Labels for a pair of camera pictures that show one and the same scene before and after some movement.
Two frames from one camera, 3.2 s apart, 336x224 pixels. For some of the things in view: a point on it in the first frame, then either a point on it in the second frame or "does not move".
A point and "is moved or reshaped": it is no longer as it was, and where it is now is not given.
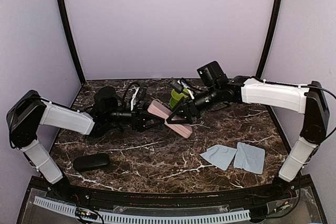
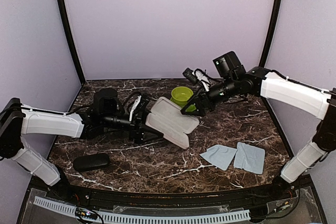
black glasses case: x=86 y=162 does not move
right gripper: x=189 y=109 → x=197 y=99
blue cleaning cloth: x=221 y=156 does not move
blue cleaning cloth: x=249 y=158 does not move
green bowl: x=177 y=96 does not move
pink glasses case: x=184 y=130 is moved or reshaped
